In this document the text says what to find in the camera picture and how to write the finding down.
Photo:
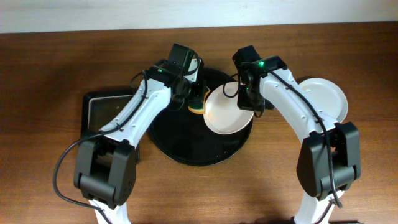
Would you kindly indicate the cream white plate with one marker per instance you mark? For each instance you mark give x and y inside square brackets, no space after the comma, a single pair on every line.
[328,96]

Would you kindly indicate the green yellow sponge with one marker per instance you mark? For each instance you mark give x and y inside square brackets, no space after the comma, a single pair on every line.
[197,103]

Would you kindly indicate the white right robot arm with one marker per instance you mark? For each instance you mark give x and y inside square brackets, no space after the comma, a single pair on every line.
[329,159]

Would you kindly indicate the round black tray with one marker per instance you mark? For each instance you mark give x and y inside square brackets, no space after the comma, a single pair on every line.
[184,137]

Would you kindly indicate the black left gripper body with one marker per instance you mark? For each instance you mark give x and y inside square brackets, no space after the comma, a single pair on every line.
[199,94]

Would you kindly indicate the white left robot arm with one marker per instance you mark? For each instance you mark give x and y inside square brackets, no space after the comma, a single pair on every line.
[105,169]

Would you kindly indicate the pinkish white plate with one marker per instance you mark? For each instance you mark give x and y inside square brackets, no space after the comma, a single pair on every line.
[222,115]

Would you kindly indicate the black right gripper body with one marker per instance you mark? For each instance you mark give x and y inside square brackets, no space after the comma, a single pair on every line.
[249,100]

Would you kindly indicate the rectangular black water tray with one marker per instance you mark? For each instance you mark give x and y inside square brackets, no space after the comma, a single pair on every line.
[99,108]

